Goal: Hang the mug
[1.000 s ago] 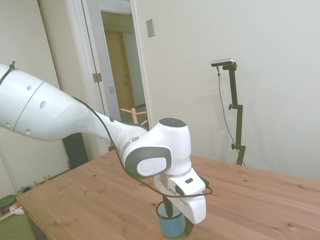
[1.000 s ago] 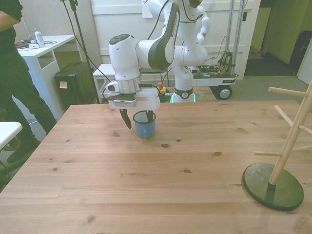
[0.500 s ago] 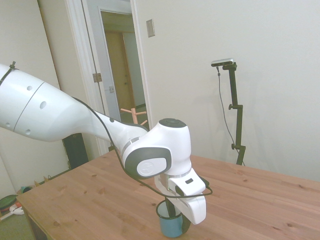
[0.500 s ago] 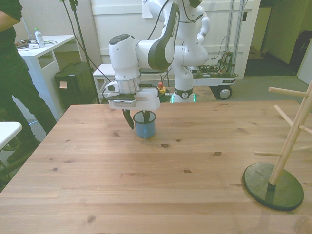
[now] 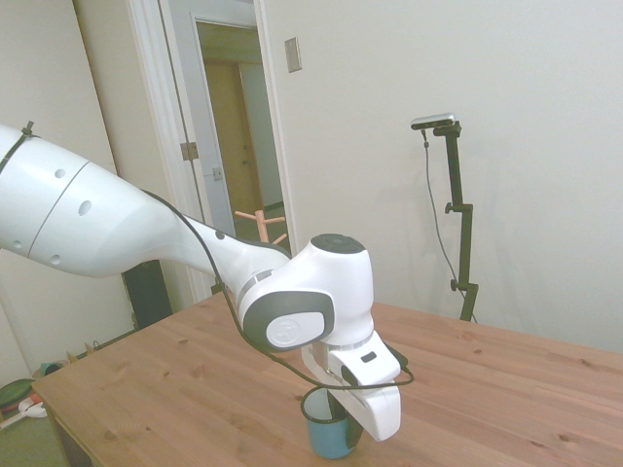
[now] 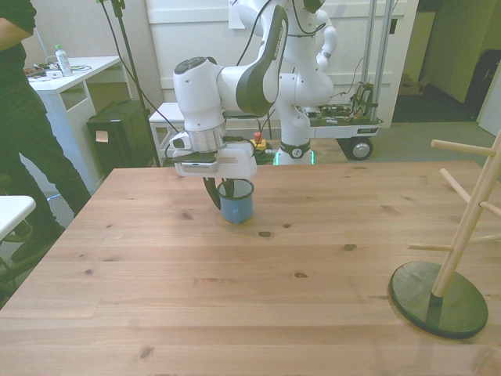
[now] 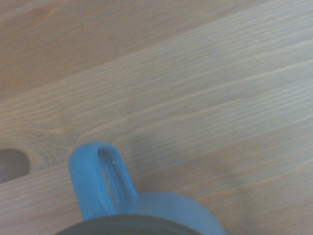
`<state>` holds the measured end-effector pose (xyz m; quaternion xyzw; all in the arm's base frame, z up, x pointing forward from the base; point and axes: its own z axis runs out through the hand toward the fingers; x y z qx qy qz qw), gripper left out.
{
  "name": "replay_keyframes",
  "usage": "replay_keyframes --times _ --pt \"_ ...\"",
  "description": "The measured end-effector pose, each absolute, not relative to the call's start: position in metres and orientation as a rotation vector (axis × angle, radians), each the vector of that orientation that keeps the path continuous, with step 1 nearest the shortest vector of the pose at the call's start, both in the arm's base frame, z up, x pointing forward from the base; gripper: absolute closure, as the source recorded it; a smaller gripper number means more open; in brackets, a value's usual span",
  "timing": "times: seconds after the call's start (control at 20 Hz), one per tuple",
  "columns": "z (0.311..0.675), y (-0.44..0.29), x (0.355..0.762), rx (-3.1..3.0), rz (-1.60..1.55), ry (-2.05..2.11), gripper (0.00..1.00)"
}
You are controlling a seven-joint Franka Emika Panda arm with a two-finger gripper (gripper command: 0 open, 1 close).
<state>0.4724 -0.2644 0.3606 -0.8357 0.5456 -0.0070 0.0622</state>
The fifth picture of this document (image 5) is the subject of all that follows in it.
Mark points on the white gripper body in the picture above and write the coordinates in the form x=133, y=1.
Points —
x=384, y=413

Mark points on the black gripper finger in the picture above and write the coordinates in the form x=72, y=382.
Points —
x=355, y=433
x=335, y=408

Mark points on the blue enamel mug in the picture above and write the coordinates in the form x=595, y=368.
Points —
x=326, y=438

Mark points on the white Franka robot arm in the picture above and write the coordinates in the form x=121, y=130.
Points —
x=121, y=228

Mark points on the wooden mug tree black base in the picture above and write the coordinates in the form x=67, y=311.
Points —
x=261, y=228

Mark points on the black floor box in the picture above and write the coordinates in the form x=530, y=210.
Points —
x=148, y=297

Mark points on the white floor item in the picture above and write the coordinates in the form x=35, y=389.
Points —
x=34, y=409

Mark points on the green round dish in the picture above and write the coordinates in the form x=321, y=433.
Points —
x=14, y=395

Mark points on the white door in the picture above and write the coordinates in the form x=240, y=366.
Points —
x=194, y=97

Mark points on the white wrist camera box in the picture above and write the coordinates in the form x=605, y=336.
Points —
x=377, y=367

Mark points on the black camera stand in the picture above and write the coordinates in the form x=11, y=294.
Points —
x=466, y=243

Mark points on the grey exterior camera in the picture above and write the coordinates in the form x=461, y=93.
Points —
x=433, y=120

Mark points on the metal light switch plate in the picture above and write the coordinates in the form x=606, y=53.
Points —
x=293, y=55

